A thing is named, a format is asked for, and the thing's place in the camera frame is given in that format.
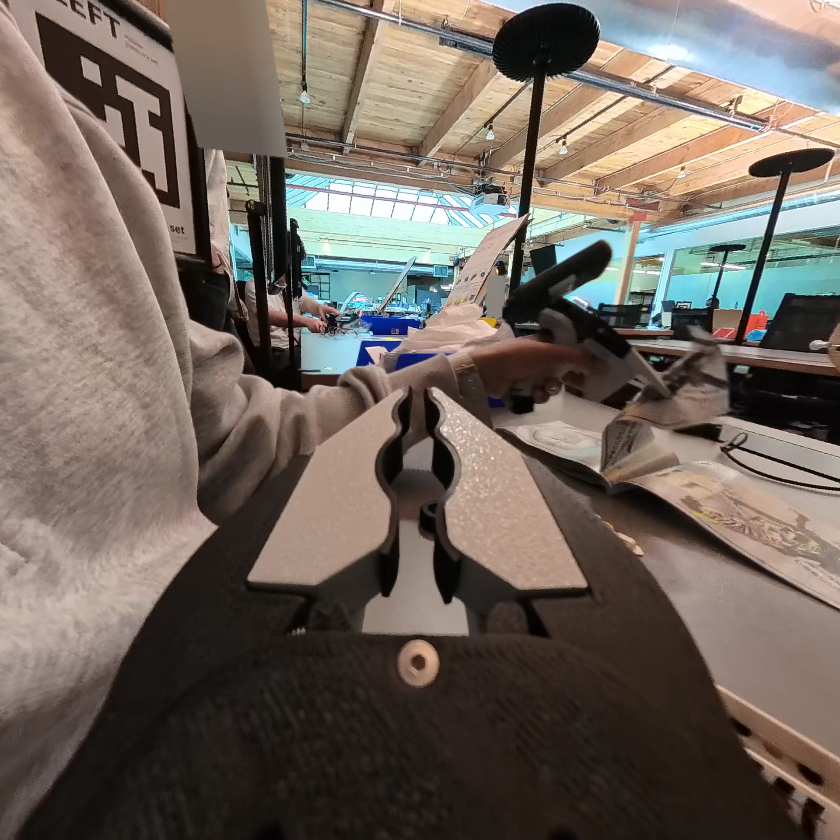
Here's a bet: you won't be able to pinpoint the tan curved object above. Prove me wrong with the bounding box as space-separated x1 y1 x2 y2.
810 325 840 375

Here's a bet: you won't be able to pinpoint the lego instruction booklet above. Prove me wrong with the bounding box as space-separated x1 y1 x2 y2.
499 327 840 610

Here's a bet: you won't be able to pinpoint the silver ceiling duct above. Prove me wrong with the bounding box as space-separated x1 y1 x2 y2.
499 0 840 112

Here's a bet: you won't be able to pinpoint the wooden desk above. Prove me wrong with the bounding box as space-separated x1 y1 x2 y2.
630 340 840 376

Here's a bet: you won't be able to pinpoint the black floor lamp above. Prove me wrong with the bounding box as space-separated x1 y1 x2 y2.
735 147 836 345
492 12 601 309
707 244 747 309

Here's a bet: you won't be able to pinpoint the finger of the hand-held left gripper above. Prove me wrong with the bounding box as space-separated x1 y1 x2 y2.
583 353 674 404

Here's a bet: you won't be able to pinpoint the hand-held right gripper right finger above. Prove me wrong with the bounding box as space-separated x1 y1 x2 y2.
425 387 589 605

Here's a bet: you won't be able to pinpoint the white printed sign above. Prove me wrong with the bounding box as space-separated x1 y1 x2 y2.
451 215 531 309

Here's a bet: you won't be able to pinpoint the white plastic bags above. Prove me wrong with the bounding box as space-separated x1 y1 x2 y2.
394 303 516 358

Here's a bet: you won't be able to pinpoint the person's left hand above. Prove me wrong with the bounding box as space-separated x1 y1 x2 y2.
469 340 592 406

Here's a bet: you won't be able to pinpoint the person's left forearm grey sleeve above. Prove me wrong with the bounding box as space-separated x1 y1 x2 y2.
190 354 487 526

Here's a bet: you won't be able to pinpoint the ceiling projector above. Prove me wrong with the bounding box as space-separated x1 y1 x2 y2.
469 177 516 216

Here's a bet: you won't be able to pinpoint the white printed marker card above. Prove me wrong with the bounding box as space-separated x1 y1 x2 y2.
7 0 211 257

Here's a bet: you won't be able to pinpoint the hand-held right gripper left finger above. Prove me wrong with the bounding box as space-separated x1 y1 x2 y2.
247 387 413 598

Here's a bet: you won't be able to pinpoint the black cable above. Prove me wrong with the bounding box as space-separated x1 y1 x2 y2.
720 432 840 493

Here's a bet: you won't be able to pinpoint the black metal stand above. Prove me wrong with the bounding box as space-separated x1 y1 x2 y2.
246 154 306 391

